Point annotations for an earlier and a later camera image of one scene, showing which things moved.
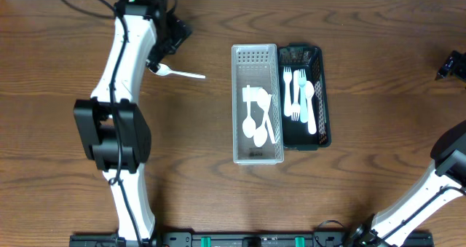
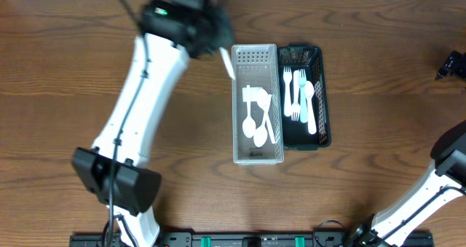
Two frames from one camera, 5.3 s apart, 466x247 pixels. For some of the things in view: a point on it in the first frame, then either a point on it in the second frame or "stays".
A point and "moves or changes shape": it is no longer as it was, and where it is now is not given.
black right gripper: (456, 62) stays
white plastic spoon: (263, 99) stays
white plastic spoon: (249, 126) stays
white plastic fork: (287, 77) stays
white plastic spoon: (163, 70) moves or changes shape
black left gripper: (160, 57) → (217, 38)
